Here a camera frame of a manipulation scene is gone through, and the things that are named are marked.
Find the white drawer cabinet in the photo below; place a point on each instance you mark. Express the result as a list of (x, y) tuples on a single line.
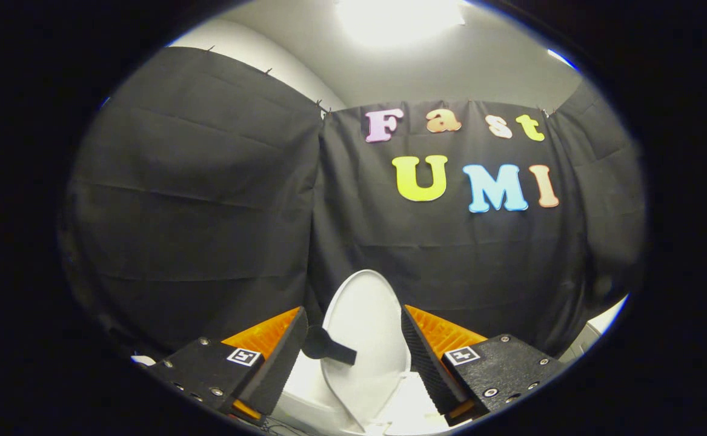
[(606, 318)]

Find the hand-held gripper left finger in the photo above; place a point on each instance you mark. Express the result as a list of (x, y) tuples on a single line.
[(277, 363)]

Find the large ceiling light panel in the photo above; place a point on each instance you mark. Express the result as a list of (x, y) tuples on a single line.
[(398, 18)]

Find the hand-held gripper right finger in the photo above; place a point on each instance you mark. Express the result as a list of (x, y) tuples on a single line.
[(429, 363)]

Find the white toilet lid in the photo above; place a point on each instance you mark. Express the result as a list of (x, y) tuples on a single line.
[(368, 321)]

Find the white toilet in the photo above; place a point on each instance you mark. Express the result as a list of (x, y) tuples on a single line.
[(305, 393)]

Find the black backdrop cloth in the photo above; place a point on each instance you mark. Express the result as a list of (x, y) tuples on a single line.
[(208, 212)]

